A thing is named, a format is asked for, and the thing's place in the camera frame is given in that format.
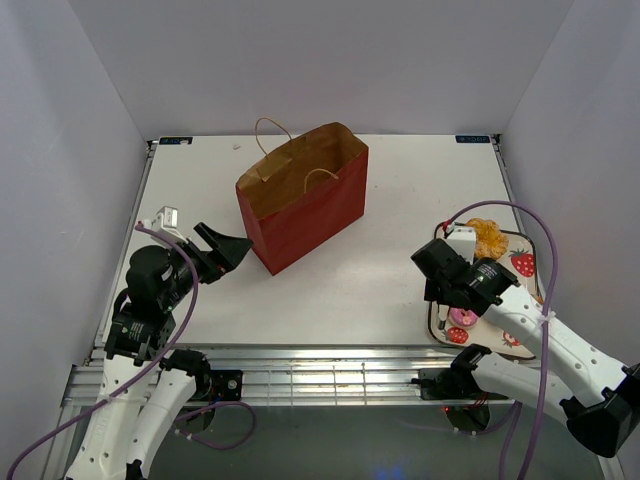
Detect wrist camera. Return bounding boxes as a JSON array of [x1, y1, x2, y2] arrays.
[[444, 224, 477, 264], [139, 206, 185, 242]]

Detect blue table label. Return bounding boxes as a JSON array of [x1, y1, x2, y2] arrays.
[[158, 137, 193, 145], [455, 135, 491, 144]]

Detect pink fake donut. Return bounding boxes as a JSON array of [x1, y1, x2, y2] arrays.
[[448, 307, 479, 329]]

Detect silver metal tongs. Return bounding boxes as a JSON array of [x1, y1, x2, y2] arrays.
[[437, 304, 449, 330]]

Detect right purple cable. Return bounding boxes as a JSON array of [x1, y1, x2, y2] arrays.
[[399, 199, 557, 480]]

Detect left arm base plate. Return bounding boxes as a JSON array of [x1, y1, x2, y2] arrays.
[[201, 370, 244, 403]]

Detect right blue table label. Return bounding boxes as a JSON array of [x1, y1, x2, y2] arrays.
[[455, 135, 491, 144]]

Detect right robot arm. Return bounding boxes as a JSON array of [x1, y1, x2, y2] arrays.
[[411, 239, 639, 458]]

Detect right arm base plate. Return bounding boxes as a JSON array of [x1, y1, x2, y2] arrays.
[[410, 368, 506, 400]]

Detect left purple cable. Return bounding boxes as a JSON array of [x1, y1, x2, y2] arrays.
[[4, 222, 257, 480]]

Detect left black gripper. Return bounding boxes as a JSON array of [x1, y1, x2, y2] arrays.
[[161, 221, 253, 308]]

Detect red paper bag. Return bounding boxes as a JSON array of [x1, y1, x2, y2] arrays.
[[235, 122, 369, 275]]

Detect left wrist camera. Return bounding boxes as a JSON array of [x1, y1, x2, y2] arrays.
[[139, 206, 185, 242]]

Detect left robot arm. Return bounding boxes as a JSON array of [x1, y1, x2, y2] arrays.
[[65, 218, 252, 479]]

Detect left blue table label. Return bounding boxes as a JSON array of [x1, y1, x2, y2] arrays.
[[158, 137, 193, 145]]

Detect strawberry pattern tray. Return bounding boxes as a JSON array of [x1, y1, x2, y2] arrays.
[[425, 229, 542, 361]]

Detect purple cable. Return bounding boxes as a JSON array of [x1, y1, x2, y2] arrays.
[[399, 199, 557, 480], [4, 222, 257, 480]]

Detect round sugared bread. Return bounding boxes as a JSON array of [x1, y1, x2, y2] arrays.
[[466, 218, 509, 260]]

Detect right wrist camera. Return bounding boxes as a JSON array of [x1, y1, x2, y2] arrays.
[[444, 224, 477, 264]]

